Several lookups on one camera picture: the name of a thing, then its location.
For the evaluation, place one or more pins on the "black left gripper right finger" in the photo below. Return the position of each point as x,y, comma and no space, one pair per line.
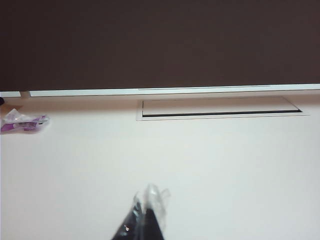
153,222

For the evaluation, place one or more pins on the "grey desk divider panel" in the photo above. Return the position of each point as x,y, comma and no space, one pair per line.
150,37

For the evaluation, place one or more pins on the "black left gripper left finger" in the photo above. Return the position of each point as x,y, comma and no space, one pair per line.
130,225

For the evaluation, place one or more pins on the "purple plastic wrapper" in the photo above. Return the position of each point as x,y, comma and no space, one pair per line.
22,122

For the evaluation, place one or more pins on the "white divider support bracket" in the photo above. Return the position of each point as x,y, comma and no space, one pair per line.
25,95

